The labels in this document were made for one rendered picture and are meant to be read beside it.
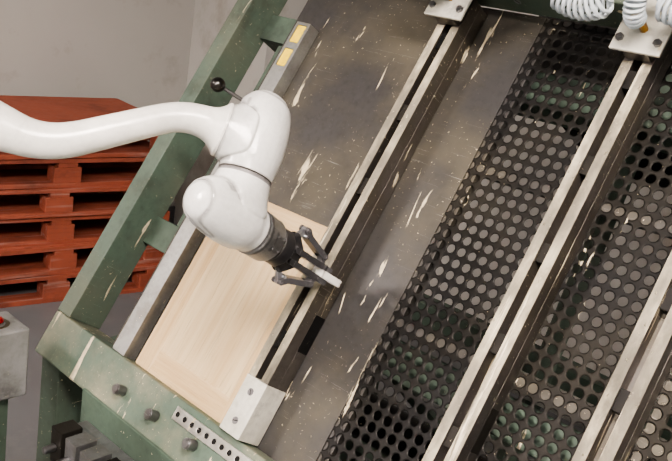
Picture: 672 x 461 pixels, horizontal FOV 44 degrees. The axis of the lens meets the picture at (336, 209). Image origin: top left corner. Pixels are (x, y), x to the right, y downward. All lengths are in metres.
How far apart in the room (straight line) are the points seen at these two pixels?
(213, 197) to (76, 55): 4.12
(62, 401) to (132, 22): 3.61
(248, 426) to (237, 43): 1.08
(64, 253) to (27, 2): 1.59
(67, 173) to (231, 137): 3.00
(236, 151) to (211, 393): 0.65
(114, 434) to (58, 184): 2.53
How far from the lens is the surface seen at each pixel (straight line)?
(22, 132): 1.48
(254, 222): 1.48
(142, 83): 5.71
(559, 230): 1.58
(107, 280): 2.31
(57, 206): 4.48
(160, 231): 2.30
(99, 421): 2.13
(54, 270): 4.59
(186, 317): 2.05
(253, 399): 1.78
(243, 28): 2.37
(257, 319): 1.91
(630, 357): 1.47
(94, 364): 2.17
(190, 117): 1.51
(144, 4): 5.64
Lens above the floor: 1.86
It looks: 16 degrees down
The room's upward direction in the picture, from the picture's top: 9 degrees clockwise
